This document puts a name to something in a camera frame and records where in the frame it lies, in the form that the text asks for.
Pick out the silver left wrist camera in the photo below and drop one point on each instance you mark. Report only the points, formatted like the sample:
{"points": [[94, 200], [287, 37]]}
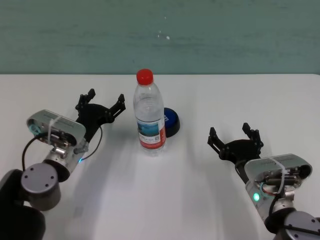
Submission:
{"points": [[65, 122]]}

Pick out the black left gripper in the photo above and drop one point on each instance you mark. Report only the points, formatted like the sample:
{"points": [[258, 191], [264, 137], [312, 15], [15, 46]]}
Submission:
{"points": [[93, 117]]}

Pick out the blue push button black base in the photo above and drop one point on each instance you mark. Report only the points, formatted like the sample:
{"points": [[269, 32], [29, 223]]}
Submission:
{"points": [[172, 122]]}

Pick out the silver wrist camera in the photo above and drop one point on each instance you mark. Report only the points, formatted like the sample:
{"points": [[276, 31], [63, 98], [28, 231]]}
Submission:
{"points": [[65, 122], [272, 166]]}

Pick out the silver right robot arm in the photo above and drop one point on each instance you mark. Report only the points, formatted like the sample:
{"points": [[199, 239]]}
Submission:
{"points": [[295, 222]]}

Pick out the clear water bottle red cap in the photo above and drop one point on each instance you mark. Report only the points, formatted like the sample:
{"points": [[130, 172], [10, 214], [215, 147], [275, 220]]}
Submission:
{"points": [[150, 120]]}

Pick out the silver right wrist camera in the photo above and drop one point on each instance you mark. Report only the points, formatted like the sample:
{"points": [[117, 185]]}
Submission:
{"points": [[272, 166]]}

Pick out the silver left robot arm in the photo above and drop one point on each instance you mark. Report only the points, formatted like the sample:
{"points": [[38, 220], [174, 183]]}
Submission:
{"points": [[37, 185]]}

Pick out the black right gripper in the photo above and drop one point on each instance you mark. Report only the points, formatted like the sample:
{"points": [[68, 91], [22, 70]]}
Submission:
{"points": [[240, 150]]}

